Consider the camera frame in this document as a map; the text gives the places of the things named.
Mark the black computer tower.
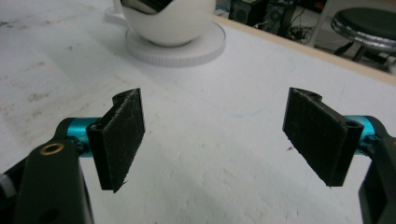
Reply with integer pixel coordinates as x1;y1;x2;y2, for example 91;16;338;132
264;2;297;37
228;0;269;26

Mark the white stand with pole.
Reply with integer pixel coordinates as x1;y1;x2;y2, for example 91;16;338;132
104;6;227;68

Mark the white egg-shaped bowl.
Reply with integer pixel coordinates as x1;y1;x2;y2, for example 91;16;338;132
120;0;218;48

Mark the black round stool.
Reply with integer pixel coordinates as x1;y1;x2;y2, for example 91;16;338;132
330;7;396;63

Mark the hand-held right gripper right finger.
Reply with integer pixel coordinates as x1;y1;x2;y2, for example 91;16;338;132
282;87;365;188

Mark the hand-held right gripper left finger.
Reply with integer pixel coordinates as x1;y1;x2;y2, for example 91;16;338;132
86;88;147;193

